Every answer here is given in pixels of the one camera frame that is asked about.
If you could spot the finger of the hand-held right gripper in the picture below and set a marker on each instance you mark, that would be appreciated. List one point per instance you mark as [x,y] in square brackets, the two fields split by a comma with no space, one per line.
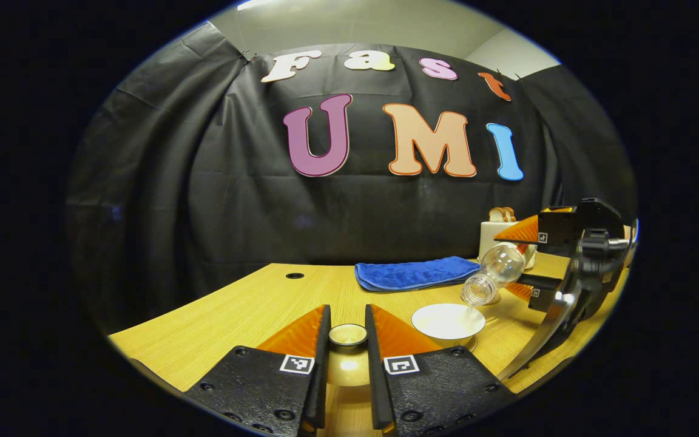
[543,282]
[556,227]

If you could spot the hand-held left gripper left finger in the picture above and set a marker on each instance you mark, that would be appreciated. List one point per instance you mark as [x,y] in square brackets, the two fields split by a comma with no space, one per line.
[319,400]

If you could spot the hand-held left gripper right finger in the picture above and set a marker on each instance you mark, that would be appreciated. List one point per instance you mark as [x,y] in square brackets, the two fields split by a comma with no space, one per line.
[377,394]

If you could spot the beige teacup lid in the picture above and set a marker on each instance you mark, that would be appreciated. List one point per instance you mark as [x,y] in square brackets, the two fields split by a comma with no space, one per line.
[347,367]

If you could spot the clear plastic water bottle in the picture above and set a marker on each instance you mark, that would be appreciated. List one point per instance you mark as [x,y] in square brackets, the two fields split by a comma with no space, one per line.
[498,267]

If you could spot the beige ceramic teacup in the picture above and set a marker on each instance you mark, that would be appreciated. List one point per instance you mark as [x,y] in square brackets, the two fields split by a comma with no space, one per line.
[446,321]

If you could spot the toast bread slice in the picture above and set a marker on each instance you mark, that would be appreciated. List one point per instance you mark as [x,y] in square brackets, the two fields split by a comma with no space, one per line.
[510,214]
[496,215]

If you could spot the cream toaster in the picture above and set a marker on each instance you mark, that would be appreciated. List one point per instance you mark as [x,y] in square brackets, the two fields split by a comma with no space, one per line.
[489,240]

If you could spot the blue folded towel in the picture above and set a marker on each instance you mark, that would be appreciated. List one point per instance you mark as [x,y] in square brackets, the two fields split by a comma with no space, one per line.
[410,274]

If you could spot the black backdrop cloth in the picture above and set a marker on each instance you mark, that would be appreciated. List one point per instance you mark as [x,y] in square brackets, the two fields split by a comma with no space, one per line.
[173,182]

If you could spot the ceiling light panel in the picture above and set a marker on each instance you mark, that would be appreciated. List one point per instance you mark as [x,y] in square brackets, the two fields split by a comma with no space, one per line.
[255,4]

